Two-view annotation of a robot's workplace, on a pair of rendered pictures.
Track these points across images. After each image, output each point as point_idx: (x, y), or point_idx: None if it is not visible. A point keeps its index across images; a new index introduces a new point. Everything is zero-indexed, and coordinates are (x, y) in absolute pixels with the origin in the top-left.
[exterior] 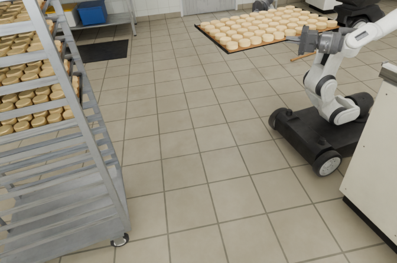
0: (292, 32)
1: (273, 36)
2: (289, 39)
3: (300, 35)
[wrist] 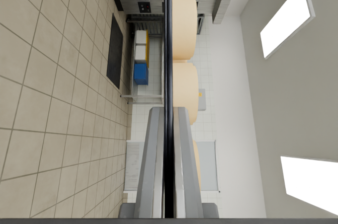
0: (197, 170)
1: (188, 45)
2: (166, 136)
3: (293, 218)
